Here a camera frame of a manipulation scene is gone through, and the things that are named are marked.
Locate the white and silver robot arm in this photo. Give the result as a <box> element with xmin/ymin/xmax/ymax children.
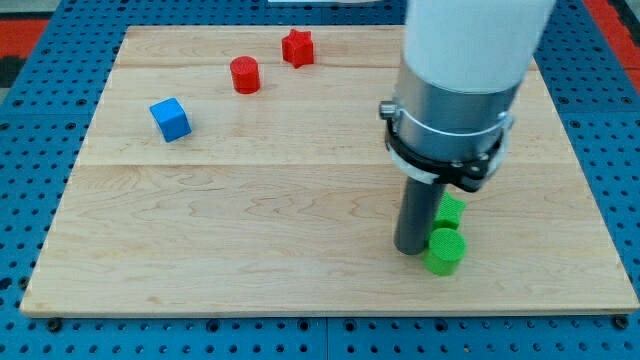
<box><xmin>379</xmin><ymin>0</ymin><xmax>555</xmax><ymax>192</ymax></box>

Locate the green star block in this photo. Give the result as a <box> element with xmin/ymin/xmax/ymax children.
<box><xmin>433</xmin><ymin>192</ymin><xmax>467</xmax><ymax>230</ymax></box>

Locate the red star block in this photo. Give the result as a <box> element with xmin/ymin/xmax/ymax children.
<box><xmin>281</xmin><ymin>29</ymin><xmax>315</xmax><ymax>68</ymax></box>

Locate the light wooden board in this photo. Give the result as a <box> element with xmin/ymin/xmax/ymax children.
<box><xmin>20</xmin><ymin>26</ymin><xmax>639</xmax><ymax>318</ymax></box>

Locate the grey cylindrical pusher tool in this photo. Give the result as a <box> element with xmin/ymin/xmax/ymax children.
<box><xmin>394</xmin><ymin>178</ymin><xmax>446</xmax><ymax>255</ymax></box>

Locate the red cylinder block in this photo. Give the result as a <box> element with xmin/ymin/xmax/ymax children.
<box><xmin>230</xmin><ymin>56</ymin><xmax>261</xmax><ymax>94</ymax></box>

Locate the green cylinder block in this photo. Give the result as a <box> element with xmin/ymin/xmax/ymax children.
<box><xmin>423</xmin><ymin>228</ymin><xmax>467</xmax><ymax>276</ymax></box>

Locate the blue cube block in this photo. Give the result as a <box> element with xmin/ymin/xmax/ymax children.
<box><xmin>149</xmin><ymin>97</ymin><xmax>192</xmax><ymax>142</ymax></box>

